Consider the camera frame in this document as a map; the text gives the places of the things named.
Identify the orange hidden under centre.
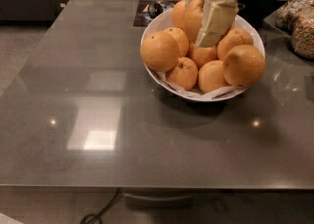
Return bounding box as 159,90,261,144
187,43,218,68

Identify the white ceramic bowl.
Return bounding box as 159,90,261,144
140,3,266,103

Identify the orange top back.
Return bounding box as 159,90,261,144
172,0,185,29

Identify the black floor cable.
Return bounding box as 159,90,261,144
79,187,124,224

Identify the large orange front right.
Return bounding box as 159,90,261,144
223,45,266,88

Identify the black tray with items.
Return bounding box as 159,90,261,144
133,0,177,27

